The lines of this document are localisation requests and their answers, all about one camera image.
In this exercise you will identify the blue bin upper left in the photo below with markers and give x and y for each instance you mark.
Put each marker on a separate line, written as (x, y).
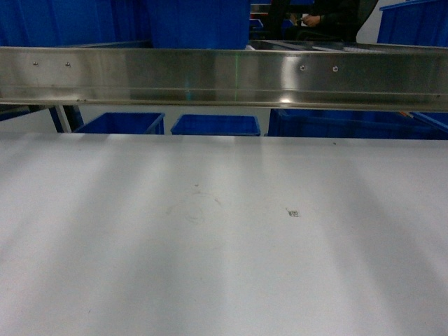
(71, 23)

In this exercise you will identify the blue bin lower left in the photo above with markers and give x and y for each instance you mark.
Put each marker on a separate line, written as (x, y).
(125, 123)

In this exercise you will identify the small printed marker sticker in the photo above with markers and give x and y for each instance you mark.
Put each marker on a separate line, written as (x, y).
(293, 213)

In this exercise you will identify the blue bin upper right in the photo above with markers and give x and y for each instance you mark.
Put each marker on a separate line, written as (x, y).
(414, 23)

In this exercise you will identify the blue bin lower right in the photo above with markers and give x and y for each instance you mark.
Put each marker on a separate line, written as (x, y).
(349, 125)

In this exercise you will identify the person in dark clothes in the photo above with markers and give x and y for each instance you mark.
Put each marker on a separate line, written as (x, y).
(336, 21)

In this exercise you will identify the blue bin lower centre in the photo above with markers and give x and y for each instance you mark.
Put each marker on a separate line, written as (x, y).
(217, 125)

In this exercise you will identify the large blue bin upper centre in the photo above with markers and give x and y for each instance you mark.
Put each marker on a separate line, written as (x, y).
(218, 25)

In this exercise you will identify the stainless steel shelf rail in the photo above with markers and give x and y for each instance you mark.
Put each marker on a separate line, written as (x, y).
(372, 78)

